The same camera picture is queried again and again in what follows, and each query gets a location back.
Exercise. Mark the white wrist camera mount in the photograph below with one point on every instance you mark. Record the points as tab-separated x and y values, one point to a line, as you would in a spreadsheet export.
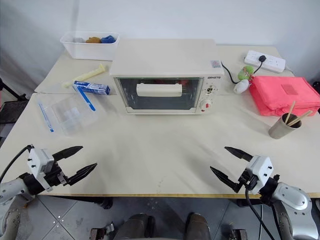
37	162
261	170

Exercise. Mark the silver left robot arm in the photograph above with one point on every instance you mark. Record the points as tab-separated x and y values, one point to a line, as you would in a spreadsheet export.
10	190

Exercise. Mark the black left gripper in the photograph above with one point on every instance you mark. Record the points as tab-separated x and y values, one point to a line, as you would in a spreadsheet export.
53	175

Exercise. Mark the red fabric bag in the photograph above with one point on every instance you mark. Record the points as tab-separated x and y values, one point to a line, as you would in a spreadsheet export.
282	95

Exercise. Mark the cream oven knob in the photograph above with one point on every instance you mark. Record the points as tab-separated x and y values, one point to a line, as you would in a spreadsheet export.
210	91

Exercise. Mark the clear plastic box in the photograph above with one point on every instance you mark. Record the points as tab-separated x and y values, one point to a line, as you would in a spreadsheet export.
73	116

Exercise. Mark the white power strip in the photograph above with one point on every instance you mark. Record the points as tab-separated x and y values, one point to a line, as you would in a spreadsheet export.
272	62

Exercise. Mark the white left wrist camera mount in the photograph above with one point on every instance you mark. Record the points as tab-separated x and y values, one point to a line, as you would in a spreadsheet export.
37	162

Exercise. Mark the grey item in bin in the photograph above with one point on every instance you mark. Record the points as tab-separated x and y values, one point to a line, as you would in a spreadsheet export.
79	40

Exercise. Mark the brown blurry object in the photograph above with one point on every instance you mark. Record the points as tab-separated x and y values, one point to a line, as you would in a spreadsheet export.
93	40

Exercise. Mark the black plug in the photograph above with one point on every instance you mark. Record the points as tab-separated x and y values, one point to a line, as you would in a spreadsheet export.
261	59

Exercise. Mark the pale yellow plastic stick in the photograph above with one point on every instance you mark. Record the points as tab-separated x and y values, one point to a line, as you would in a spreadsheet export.
87	74

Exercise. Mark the blue toothbrush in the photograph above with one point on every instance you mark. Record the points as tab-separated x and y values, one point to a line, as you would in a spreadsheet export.
86	100

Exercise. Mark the clear bag with blue strip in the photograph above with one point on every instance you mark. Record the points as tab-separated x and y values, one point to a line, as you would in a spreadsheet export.
46	117

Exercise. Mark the white knob with red marker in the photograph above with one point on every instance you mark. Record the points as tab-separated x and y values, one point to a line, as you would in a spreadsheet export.
206	105

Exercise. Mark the dark rounded shape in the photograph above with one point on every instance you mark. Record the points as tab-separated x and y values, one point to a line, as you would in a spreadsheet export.
198	226
136	227

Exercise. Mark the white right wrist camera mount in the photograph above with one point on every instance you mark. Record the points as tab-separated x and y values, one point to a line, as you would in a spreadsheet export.
261	170

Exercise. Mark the wooden chopstick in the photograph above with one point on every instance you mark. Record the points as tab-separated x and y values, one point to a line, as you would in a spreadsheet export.
291	111
301	118

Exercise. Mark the white plush toy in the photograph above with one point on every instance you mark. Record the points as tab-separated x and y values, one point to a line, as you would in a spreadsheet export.
241	86

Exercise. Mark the metal cup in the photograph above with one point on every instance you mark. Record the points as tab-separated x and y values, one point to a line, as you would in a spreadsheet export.
282	130

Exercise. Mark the white plastic bin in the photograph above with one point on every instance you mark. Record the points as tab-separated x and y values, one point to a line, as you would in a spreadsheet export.
90	51

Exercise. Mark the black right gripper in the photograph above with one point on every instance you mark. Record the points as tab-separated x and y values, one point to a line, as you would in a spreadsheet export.
248	181

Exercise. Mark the blue white toothpaste box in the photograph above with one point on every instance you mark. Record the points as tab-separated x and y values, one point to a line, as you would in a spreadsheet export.
92	87

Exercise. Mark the glass oven door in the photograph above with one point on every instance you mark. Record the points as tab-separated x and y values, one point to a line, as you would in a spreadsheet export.
160	102

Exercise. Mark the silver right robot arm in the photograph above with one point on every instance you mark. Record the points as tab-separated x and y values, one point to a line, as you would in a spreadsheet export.
292	200

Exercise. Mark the black stand in background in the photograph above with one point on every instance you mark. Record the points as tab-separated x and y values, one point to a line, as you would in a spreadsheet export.
11	105

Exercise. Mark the green plush toy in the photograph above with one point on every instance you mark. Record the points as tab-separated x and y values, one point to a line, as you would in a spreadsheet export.
244	72

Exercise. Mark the cream toaster oven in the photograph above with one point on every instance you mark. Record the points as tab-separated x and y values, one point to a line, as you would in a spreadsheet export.
162	60

